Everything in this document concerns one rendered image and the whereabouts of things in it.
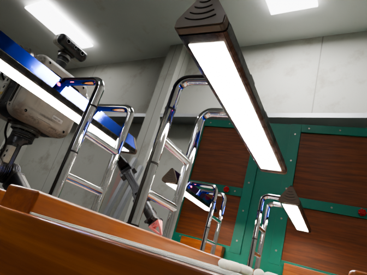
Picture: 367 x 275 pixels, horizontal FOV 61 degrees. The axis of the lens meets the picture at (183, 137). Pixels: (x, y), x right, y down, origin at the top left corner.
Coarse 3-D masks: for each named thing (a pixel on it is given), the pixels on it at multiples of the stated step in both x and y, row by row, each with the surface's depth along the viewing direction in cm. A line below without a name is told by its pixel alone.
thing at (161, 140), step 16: (192, 80) 69; (176, 96) 70; (208, 112) 82; (224, 112) 80; (160, 128) 66; (160, 144) 66; (192, 144) 80; (192, 160) 79; (144, 176) 63; (144, 192) 62; (176, 192) 76; (176, 208) 74
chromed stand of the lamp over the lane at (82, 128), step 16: (64, 80) 90; (80, 80) 86; (96, 80) 83; (96, 96) 81; (128, 112) 94; (80, 128) 78; (128, 128) 93; (80, 144) 77; (64, 160) 74; (112, 160) 89; (64, 176) 74; (96, 192) 84; (96, 208) 84
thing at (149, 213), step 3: (147, 210) 167; (150, 210) 167; (153, 210) 168; (144, 213) 167; (147, 213) 166; (150, 213) 165; (153, 213) 166; (147, 216) 165; (150, 216) 162; (153, 216) 161; (147, 219) 162; (150, 219) 163; (162, 219) 169; (144, 222) 162; (147, 222) 162; (150, 222) 165
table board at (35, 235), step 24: (0, 216) 31; (24, 216) 30; (0, 240) 30; (24, 240) 28; (48, 240) 27; (72, 240) 26; (96, 240) 25; (0, 264) 28; (24, 264) 27; (48, 264) 26; (72, 264) 25; (96, 264) 24; (120, 264) 23; (144, 264) 23; (168, 264) 22
